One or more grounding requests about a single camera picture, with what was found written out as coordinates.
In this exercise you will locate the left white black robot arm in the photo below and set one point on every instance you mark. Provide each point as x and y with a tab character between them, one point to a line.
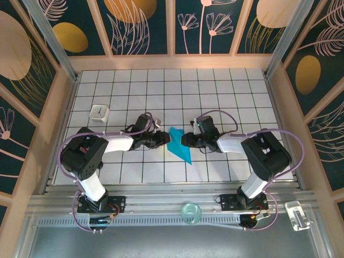
118	143

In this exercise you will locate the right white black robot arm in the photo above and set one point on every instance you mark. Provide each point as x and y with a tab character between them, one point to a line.
268	158

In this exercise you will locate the white square clock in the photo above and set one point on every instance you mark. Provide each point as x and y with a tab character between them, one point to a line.
99	113

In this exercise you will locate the grey metal sheet panel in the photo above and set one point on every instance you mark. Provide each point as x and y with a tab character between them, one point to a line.
172	242

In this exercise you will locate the clear green glass cup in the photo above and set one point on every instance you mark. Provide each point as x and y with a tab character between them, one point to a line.
191	213

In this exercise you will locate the clear acrylic block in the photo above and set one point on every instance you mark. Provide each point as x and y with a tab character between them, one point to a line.
298	216

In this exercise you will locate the long aluminium base rail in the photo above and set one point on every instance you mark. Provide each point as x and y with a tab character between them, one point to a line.
166	193

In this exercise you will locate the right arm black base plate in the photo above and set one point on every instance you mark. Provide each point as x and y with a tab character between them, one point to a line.
228	203

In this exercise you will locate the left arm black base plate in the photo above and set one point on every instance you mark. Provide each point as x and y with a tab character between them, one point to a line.
119	204

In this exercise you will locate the aluminium table side rail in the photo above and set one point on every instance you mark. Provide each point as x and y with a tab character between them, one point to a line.
64	118
277	107

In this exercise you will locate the aluminium frame post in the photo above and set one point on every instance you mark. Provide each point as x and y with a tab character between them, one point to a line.
285	40
51	40

